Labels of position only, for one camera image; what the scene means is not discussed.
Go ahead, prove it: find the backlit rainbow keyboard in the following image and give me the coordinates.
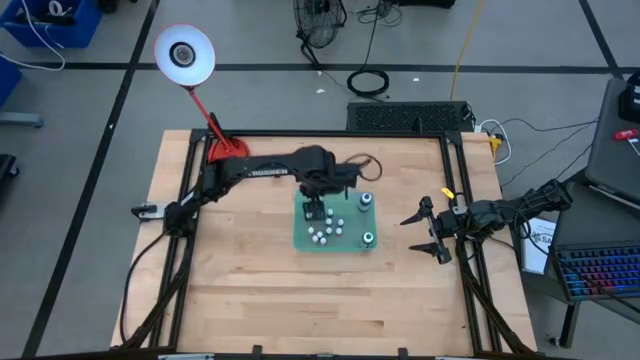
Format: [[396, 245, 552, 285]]
[[552, 242, 640, 304]]

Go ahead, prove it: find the black perforated computer case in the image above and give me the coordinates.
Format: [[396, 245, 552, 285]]
[[346, 101, 476, 134]]

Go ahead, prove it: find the black floor fan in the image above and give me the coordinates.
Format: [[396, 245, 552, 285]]
[[292, 0, 349, 69]]

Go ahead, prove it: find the yellow hanging cable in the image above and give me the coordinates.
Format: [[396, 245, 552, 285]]
[[449, 0, 487, 101]]

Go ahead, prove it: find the black floor cable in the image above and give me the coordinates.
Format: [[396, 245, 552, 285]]
[[357, 0, 404, 71]]

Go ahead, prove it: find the translucent teal plastic bin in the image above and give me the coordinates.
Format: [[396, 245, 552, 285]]
[[292, 189, 380, 254]]

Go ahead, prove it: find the coiled black cable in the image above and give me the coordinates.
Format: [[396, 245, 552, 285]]
[[346, 68, 391, 99]]

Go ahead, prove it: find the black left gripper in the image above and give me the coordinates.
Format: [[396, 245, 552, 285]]
[[298, 182, 333, 222]]

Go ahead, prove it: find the dark side table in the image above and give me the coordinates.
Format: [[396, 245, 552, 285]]
[[514, 169, 640, 351]]

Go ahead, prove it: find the white paper sign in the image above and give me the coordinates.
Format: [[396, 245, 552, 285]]
[[519, 215, 559, 275]]

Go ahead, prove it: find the blue plastic crate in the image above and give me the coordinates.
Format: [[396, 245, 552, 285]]
[[0, 0, 104, 50], [0, 54, 24, 109]]

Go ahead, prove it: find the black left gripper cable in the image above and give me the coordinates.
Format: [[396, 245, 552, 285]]
[[344, 153, 384, 182]]

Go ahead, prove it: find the grey metal foot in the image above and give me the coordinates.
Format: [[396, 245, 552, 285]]
[[0, 111, 45, 129]]

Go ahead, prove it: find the red desk lamp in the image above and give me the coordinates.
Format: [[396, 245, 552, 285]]
[[153, 23, 252, 164]]

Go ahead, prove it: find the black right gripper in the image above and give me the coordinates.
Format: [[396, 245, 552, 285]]
[[399, 195, 469, 265]]

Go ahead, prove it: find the white power cable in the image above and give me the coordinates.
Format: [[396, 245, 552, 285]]
[[477, 118, 514, 166]]

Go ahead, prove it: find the black device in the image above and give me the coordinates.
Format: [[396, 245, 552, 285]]
[[617, 69, 640, 125]]

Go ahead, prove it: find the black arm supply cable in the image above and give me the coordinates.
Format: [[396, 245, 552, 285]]
[[118, 232, 169, 346]]

